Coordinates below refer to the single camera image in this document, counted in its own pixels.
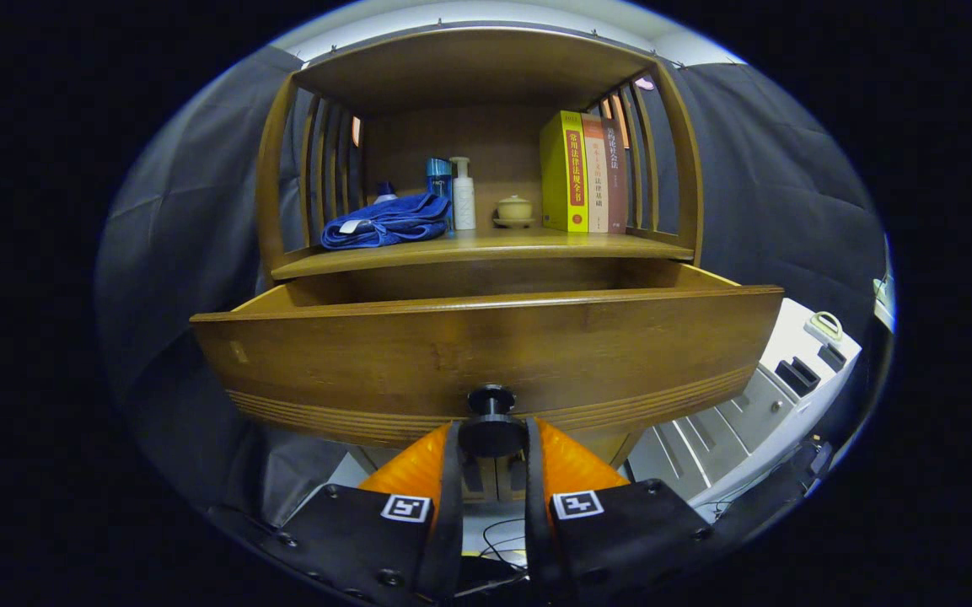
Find white pump bottle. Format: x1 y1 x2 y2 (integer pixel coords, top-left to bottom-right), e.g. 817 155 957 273
449 157 477 231

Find tall blue box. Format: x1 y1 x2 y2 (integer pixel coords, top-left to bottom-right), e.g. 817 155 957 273
427 158 454 228

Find wooden drawer with black knob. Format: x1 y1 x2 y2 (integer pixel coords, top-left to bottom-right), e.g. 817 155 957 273
191 261 786 460

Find folded blue towel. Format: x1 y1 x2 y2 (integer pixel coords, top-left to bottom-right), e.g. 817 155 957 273
320 192 451 250

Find brown book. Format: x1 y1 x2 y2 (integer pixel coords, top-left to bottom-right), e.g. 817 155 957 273
602 118 630 234

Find orange and white book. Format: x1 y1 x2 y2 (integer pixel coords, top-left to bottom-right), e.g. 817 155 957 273
580 114 610 234

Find thick yellow book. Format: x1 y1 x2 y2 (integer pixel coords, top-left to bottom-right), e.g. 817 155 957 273
540 110 589 234

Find white side cabinet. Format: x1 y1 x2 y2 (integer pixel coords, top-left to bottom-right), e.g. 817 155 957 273
625 297 863 515

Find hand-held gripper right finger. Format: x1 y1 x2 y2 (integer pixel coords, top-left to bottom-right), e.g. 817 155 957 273
524 417 714 604

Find wooden countertop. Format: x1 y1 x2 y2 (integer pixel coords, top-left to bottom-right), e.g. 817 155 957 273
271 226 695 282

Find wooden cabinet door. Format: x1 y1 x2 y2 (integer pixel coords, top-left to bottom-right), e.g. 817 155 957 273
498 455 529 504
462 455 501 504

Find black backdrop cloth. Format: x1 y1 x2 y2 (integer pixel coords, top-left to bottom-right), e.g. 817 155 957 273
96 42 887 528

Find black floor cables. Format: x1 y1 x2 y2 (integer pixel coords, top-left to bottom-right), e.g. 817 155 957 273
481 518 529 567

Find beige lidded tea bowl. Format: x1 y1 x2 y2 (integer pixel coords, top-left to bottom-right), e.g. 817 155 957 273
493 195 536 229

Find wooden cabinet with slatted sides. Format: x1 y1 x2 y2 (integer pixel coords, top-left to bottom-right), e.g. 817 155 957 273
254 27 704 507

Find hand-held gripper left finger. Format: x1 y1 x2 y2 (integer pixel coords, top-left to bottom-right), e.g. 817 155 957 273
271 420 463 604

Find small green and white object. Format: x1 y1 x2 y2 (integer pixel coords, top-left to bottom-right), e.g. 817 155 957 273
804 311 845 345

